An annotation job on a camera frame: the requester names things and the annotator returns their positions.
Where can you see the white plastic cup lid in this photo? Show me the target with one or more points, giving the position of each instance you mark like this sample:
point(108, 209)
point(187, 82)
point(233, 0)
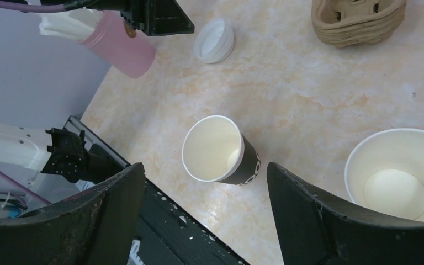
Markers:
point(215, 42)

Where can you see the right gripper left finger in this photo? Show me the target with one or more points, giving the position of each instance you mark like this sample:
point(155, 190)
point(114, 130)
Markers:
point(95, 226)

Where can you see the cardboard cup carrier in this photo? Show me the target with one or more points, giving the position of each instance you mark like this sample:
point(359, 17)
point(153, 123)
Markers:
point(345, 23)

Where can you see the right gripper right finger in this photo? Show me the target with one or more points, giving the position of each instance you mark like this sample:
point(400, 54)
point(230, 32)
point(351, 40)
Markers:
point(315, 226)

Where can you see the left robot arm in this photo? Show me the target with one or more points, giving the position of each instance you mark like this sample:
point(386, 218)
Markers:
point(58, 151)

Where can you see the pink holder cup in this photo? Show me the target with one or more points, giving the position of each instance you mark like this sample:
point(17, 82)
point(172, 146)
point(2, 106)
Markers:
point(126, 50)

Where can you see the black paper coffee cup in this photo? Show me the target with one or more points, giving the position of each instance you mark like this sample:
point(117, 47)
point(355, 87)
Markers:
point(215, 150)

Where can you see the white paper napkins bundle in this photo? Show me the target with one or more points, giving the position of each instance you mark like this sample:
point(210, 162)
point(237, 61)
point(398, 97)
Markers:
point(76, 25)

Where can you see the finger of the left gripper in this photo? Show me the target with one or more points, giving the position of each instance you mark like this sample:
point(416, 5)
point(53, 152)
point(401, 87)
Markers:
point(157, 17)

